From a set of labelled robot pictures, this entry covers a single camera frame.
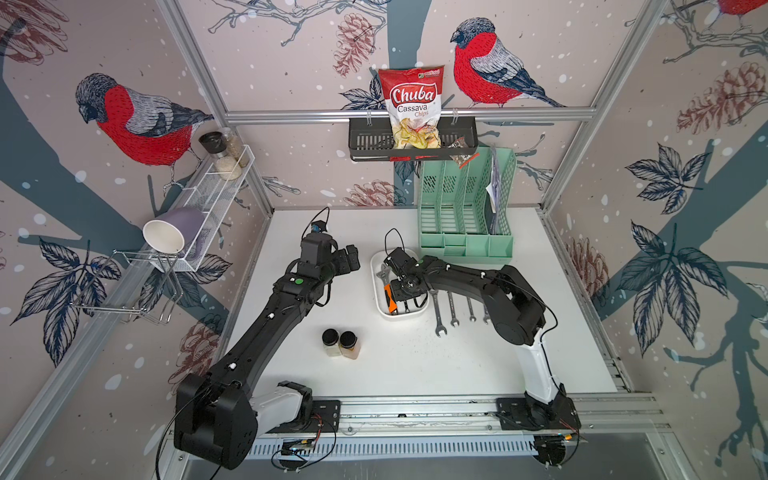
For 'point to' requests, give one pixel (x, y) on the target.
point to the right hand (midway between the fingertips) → (400, 293)
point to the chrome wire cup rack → (135, 283)
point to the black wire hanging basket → (369, 140)
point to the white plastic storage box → (414, 306)
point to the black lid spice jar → (330, 339)
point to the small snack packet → (461, 160)
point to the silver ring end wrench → (440, 328)
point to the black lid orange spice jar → (349, 345)
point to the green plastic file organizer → (467, 207)
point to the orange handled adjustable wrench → (392, 303)
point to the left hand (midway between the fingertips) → (349, 245)
